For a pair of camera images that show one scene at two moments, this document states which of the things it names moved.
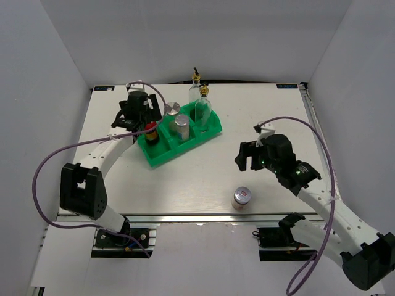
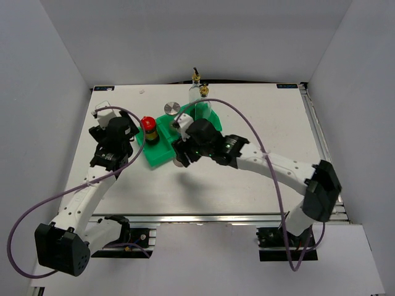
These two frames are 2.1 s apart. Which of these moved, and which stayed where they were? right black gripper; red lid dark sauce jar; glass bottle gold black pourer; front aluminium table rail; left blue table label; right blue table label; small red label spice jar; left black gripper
Moved: right black gripper; small red label spice jar; left black gripper
Stayed: red lid dark sauce jar; right blue table label; left blue table label; glass bottle gold black pourer; front aluminium table rail
